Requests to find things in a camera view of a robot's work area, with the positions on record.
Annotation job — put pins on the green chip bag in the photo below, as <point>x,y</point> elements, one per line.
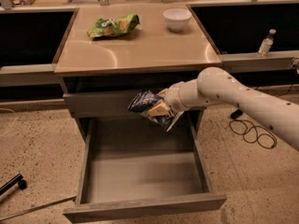
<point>114,28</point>

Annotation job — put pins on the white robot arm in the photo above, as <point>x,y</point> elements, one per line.
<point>215,85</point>

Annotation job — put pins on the grey drawer cabinet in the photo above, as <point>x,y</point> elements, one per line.
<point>149,58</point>

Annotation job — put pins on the open grey middle drawer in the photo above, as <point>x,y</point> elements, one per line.
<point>133,168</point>

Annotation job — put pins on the blue Kettle chip bag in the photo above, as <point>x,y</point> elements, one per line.
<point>145,100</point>

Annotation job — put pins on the closed grey top drawer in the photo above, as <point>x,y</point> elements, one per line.
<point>103,104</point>

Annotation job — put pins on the black chair caster leg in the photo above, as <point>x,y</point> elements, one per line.
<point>16,180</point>

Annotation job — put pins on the clear plastic water bottle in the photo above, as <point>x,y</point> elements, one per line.
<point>267,43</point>

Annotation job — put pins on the white ceramic bowl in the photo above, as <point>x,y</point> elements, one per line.
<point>177,19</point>

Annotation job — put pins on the grey metal floor strip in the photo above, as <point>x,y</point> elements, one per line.
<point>37,208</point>

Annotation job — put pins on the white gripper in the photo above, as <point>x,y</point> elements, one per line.
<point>172,99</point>

